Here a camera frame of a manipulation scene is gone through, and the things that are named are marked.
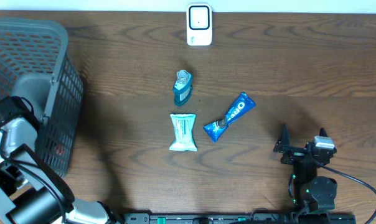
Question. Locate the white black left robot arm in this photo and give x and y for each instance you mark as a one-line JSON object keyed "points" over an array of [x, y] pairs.
{"points": [[30, 191]]}

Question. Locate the teal sanitizer bottle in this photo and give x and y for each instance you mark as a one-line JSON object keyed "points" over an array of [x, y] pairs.
{"points": [[183, 87]]}

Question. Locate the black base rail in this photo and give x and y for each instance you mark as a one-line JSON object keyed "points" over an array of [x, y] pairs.
{"points": [[259, 217]]}

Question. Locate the blue Oreo cookie pack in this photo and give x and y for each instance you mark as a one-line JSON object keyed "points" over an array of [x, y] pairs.
{"points": [[237, 109]]}

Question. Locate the grey plastic mesh basket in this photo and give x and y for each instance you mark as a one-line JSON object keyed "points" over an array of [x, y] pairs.
{"points": [[34, 64]]}

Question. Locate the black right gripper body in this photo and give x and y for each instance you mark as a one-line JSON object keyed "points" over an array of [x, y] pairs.
{"points": [[295, 154]]}

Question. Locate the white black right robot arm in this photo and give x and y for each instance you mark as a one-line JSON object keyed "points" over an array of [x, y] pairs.
{"points": [[311, 193]]}

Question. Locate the mint green wipes pack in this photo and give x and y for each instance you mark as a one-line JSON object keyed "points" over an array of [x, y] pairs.
{"points": [[183, 127]]}

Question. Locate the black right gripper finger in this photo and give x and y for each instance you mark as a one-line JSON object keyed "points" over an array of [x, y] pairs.
{"points": [[283, 142], [322, 132]]}

